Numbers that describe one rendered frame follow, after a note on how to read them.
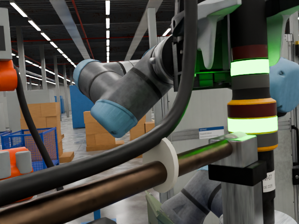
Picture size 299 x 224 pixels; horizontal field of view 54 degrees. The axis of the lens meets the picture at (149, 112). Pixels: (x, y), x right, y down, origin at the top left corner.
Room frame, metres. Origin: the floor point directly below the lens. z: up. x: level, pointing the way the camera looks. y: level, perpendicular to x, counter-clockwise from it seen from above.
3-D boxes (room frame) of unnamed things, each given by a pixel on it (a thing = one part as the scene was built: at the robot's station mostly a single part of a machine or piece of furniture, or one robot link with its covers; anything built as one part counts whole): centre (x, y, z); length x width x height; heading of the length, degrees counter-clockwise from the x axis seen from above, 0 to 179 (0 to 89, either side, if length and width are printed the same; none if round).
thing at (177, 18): (0.32, -0.05, 1.65); 0.09 x 0.05 x 0.02; 1
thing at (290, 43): (2.33, -1.17, 1.82); 0.09 x 0.04 x 0.23; 103
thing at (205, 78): (0.38, -0.07, 1.63); 0.12 x 0.08 x 0.09; 13
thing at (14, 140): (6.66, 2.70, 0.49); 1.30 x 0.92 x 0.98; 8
